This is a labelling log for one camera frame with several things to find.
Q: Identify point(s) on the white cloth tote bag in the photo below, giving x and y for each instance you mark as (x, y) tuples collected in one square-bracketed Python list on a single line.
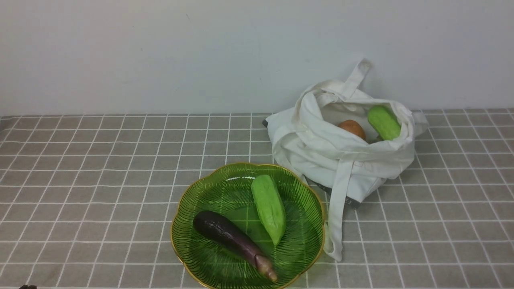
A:
[(307, 141)]

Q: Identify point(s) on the green glass ribbed plate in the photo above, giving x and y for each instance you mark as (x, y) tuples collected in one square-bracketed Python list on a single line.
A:
[(227, 191)]

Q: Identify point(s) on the orange-brown potato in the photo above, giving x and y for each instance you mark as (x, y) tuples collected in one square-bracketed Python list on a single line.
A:
[(353, 127)]

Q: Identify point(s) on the green loofah in bag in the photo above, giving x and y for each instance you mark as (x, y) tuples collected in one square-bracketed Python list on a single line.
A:
[(384, 122)]

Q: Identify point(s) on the purple eggplant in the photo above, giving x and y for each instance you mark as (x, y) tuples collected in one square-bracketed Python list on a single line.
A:
[(218, 228)]

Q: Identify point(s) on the grey checked tablecloth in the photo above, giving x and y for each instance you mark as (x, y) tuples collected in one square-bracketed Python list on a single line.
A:
[(88, 201)]

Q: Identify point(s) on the green loofah on plate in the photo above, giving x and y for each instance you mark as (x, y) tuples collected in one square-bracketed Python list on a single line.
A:
[(270, 208)]

